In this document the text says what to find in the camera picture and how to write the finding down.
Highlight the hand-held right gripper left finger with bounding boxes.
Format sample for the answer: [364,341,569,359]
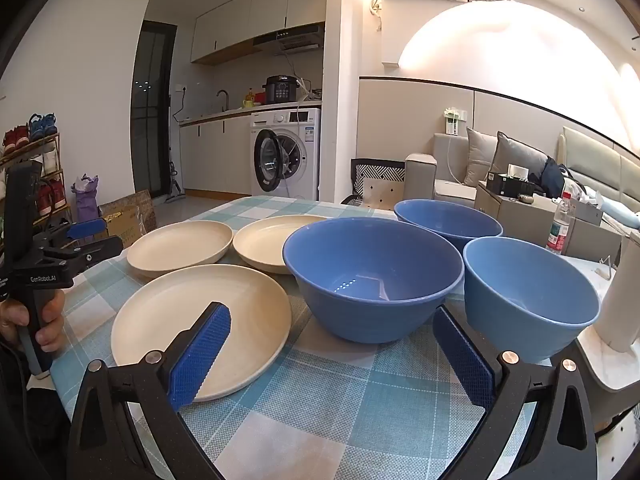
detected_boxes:
[66,301,232,480]

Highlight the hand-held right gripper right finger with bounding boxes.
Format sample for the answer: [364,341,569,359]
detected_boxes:
[432,305,598,480]

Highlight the plastic water bottle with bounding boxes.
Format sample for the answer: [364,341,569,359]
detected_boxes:
[545,191,572,256]

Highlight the printed cardboard box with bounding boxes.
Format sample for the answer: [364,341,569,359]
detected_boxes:
[100,204,143,250]

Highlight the dark glass door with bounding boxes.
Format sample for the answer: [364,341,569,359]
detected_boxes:
[130,20,178,200]

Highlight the dark blue jacket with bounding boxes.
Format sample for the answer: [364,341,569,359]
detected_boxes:
[537,156,568,198]

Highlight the white electric kettle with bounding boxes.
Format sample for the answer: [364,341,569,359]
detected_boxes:
[598,230,640,353]

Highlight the purple bag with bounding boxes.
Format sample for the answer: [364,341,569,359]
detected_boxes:
[71,174,101,225]

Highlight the grey cushion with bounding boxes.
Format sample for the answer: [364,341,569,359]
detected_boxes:
[487,131,548,183]
[462,127,501,188]

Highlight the floor mop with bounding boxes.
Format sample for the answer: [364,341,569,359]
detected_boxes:
[165,92,186,203]

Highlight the white kitchen base cabinets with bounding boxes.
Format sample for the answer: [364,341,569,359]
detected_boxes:
[178,110,253,197]

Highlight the blue ceramic bowl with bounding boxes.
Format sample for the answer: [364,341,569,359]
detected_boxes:
[282,217,464,345]
[394,199,504,256]
[462,236,601,365]

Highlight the white wall charger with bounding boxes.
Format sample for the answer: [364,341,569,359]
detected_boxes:
[444,107,468,137]

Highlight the shoe rack with shoes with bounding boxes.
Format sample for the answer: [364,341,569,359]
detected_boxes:
[0,112,68,216]

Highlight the black storage box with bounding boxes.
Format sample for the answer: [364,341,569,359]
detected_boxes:
[486,171,536,198]

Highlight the grey sofa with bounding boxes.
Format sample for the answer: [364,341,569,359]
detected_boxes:
[404,132,501,211]

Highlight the white wall cabinets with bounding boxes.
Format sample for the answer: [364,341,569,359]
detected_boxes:
[190,0,331,66]

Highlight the kitchen range hood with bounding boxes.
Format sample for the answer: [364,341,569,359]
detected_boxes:
[252,24,325,55]

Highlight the white washing machine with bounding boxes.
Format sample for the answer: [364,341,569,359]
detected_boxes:
[249,106,322,202]

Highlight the grey bedside cabinet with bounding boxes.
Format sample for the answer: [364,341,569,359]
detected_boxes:
[474,180,621,248]

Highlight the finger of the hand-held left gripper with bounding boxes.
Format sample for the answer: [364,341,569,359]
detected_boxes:
[40,236,124,275]
[33,218,107,251]

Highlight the brown flat board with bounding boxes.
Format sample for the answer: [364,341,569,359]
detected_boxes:
[117,190,159,235]

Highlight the teal checkered tablecloth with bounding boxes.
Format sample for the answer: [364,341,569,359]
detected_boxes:
[48,195,556,480]

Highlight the person's left hand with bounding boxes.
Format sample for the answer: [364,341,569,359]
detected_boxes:
[0,290,67,357]

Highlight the padded beige headboard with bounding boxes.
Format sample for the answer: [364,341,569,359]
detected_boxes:
[557,125,640,201]

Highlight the light blue pillow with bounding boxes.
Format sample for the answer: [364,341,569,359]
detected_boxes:
[595,187,640,231]

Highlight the grey flat box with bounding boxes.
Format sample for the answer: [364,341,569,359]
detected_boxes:
[567,194,604,226]

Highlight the black pressure cooker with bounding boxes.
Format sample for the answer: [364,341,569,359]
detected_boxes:
[263,75,302,106]

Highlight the cream round plate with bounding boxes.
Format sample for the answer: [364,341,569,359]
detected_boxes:
[232,214,335,275]
[126,220,235,280]
[110,263,293,403]

